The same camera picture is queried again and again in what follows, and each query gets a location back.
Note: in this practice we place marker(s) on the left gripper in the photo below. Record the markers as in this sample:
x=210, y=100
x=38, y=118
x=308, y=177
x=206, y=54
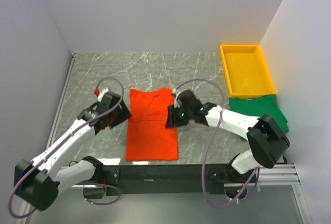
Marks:
x=124, y=115

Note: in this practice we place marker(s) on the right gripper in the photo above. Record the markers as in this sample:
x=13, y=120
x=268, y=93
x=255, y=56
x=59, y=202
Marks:
x=173, y=120

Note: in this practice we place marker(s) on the orange t shirt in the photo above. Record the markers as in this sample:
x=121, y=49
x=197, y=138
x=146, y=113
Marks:
x=147, y=137

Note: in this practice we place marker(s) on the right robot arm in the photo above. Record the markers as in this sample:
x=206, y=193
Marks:
x=267, y=142

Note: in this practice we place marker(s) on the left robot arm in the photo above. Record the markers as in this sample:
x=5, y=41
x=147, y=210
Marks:
x=42, y=179

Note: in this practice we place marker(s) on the folded green t shirt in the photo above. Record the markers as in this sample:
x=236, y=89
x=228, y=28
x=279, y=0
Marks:
x=260, y=106

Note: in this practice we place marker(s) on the yellow plastic bin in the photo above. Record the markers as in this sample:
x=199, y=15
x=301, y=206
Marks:
x=246, y=72

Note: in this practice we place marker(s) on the black base beam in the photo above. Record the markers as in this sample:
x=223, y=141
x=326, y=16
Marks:
x=143, y=179

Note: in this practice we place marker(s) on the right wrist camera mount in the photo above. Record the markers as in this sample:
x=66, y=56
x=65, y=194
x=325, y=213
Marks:
x=175, y=93

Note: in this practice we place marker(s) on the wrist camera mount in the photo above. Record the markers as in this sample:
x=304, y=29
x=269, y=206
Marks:
x=99, y=93
x=175, y=93

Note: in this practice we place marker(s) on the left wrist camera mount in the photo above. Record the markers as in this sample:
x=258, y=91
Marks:
x=99, y=93

